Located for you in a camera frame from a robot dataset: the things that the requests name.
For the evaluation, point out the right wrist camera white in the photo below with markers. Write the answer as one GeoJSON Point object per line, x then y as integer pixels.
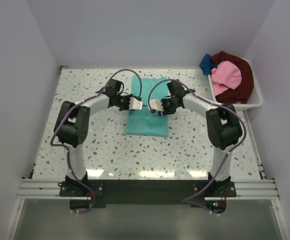
{"type": "Point", "coordinates": [155, 105]}

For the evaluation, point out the pink t shirt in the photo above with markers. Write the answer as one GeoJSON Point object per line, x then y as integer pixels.
{"type": "Point", "coordinates": [226, 76]}

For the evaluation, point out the white plastic laundry basket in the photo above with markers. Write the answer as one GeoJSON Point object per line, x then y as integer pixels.
{"type": "Point", "coordinates": [255, 100]}

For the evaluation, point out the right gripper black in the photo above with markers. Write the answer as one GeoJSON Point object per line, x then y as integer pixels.
{"type": "Point", "coordinates": [166, 112]}

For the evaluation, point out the blue t shirt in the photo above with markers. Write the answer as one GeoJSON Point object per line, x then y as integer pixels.
{"type": "Point", "coordinates": [207, 64]}

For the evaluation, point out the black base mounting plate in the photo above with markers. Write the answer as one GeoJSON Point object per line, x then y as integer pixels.
{"type": "Point", "coordinates": [149, 192]}

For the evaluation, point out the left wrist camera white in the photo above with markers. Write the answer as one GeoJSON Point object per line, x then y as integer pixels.
{"type": "Point", "coordinates": [135, 104]}

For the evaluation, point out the dark red t shirt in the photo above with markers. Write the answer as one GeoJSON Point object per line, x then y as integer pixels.
{"type": "Point", "coordinates": [244, 90]}

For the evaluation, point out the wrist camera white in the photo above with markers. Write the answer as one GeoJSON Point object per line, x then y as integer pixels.
{"type": "Point", "coordinates": [155, 105]}
{"type": "Point", "coordinates": [135, 104]}

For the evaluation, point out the aluminium frame rail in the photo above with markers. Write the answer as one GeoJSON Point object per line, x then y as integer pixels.
{"type": "Point", "coordinates": [264, 189]}

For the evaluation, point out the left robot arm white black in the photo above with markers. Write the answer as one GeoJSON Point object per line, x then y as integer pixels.
{"type": "Point", "coordinates": [72, 127]}

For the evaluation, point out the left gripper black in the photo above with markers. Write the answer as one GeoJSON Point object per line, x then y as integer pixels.
{"type": "Point", "coordinates": [127, 107]}

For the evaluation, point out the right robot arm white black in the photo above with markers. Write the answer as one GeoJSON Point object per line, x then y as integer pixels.
{"type": "Point", "coordinates": [226, 130]}

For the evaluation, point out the teal t shirt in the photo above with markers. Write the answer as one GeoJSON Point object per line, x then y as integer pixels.
{"type": "Point", "coordinates": [142, 122]}

